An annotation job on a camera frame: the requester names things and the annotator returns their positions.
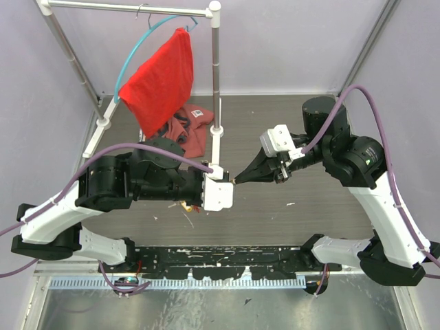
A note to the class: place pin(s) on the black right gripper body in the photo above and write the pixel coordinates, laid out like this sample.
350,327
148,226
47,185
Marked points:
281,168

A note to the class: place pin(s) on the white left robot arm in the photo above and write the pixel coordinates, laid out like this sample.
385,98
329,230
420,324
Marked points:
110,180

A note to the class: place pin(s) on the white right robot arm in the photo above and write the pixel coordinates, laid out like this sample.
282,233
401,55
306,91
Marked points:
392,257

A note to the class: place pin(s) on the dark red crumpled shirt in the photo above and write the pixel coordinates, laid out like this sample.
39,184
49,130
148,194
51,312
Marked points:
188,128

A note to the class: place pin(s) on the bright red shirt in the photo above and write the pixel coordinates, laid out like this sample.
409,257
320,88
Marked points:
162,84

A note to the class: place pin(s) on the teal clothes hanger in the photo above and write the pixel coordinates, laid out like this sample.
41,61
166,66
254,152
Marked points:
133,54

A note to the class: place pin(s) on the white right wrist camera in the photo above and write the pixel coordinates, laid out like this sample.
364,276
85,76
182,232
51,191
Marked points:
278,140

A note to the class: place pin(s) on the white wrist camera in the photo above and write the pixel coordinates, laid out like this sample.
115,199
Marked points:
278,140
218,190

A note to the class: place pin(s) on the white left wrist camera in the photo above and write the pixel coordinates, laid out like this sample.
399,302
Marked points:
218,190

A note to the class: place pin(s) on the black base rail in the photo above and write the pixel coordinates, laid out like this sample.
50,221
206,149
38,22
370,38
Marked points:
218,262

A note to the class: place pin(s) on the grey slotted cable duct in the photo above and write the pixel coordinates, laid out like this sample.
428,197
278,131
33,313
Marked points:
245,282

